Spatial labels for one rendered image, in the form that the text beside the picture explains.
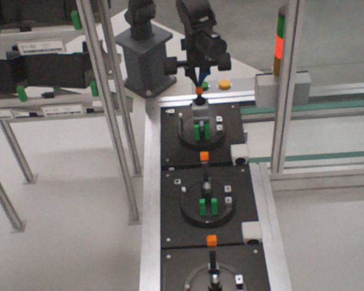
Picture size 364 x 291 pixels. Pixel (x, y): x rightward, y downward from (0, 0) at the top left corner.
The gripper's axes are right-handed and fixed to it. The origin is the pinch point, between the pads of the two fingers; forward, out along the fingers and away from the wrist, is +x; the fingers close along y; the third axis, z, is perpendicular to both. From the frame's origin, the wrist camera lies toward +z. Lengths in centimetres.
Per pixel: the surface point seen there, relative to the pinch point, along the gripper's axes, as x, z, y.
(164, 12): 106, 222, 19
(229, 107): 11.8, 0.2, -8.9
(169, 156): 12.0, -18.3, 9.3
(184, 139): 10.0, -14.2, 5.0
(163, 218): 12.2, -39.1, 11.0
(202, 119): 3.8, -13.1, -0.4
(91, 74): -21.7, -23.8, 23.6
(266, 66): 107, 146, -47
